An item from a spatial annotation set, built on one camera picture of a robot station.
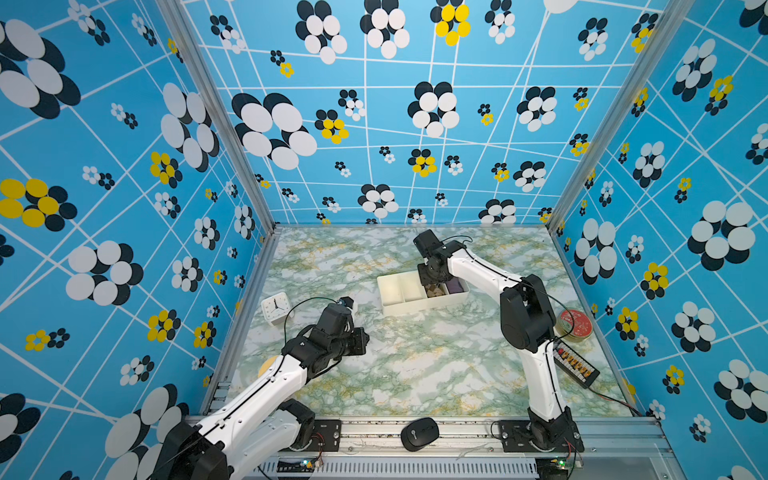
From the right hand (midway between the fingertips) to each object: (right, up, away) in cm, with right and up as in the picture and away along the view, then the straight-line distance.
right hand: (431, 276), depth 100 cm
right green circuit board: (+25, -43, -30) cm, 58 cm away
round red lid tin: (+44, -14, -11) cm, 48 cm away
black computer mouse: (-7, -37, -27) cm, 46 cm away
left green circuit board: (-34, -43, -29) cm, 62 cm away
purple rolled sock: (+6, -3, -7) cm, 10 cm away
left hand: (-19, -15, -18) cm, 31 cm away
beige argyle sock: (0, -4, -6) cm, 7 cm away
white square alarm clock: (-50, -10, -6) cm, 52 cm away
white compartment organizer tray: (-10, -5, -1) cm, 11 cm away
